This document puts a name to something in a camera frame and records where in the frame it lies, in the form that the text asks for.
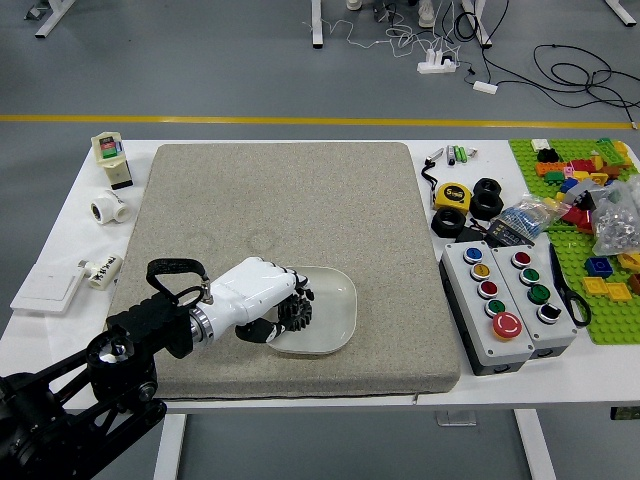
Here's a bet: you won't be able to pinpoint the black digital display module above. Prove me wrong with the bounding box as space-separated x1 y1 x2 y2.
487 219 535 247

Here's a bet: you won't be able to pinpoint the black flat plastic piece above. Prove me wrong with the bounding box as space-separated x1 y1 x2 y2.
455 224 489 245

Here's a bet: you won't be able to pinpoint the long green building brick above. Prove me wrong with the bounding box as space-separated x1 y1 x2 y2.
595 137 626 166

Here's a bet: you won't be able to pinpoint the white printed pipe fitting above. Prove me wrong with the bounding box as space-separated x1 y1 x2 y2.
76 252 124 290

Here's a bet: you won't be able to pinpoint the silver USB stick with lanyard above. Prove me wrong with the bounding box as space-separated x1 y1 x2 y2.
421 147 446 194

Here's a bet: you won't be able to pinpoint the white desk leg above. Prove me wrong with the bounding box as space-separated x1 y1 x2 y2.
603 0 640 29
33 0 77 39
459 0 494 50
309 0 330 50

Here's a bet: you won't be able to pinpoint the plastic bag of metal nuts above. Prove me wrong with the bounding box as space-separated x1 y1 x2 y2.
591 174 640 257

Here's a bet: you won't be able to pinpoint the large red building brick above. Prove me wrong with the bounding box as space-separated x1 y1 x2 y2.
559 205 594 232

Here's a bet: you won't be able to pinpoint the cream switch box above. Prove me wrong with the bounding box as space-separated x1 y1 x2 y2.
91 131 134 191

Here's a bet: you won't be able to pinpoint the white power strip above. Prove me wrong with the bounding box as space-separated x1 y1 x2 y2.
417 49 459 75

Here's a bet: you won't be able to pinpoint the grey four-button control box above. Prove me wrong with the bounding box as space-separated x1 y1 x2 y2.
489 243 578 360

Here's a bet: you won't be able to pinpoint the black floor cable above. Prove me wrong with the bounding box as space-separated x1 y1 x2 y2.
532 43 640 126

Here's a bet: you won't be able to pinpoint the plastic bag of blue parts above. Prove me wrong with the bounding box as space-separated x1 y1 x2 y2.
492 192 569 236

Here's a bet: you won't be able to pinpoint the white pipe tee fitting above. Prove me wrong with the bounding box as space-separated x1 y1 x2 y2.
90 188 132 227

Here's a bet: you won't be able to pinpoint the grey under-table bracket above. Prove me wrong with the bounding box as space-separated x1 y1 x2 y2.
434 409 477 427

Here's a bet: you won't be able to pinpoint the grey building brick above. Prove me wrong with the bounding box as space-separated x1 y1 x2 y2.
564 180 609 204

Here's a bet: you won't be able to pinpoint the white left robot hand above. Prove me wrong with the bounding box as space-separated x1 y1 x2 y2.
202 257 316 346

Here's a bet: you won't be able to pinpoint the green building baseplate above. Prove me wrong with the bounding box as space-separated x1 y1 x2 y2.
507 137 640 346

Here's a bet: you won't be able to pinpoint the big black gear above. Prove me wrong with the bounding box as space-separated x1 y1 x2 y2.
277 294 315 335

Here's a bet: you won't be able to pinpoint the grey five-button control box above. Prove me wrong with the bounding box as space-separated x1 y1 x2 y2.
438 241 534 377

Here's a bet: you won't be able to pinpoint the big black hex nut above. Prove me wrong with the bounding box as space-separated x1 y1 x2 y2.
469 191 505 220
472 177 503 197
430 207 468 238

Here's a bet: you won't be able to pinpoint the black scissors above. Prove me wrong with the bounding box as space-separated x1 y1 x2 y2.
547 242 592 329

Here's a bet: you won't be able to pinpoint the grey-brown mat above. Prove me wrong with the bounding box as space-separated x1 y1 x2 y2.
102 142 462 404

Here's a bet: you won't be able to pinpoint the white square plate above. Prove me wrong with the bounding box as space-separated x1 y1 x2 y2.
264 265 358 357

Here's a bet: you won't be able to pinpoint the white floor cable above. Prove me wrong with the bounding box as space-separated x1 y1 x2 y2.
302 9 466 61

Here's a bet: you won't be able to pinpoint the white flat panel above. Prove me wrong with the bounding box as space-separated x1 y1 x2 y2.
9 259 84 317

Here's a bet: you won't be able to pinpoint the white table leg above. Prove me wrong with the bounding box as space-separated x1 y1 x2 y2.
513 409 557 480
152 413 187 480

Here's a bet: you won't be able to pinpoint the yellow tape measure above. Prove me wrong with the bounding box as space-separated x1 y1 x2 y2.
432 181 472 212

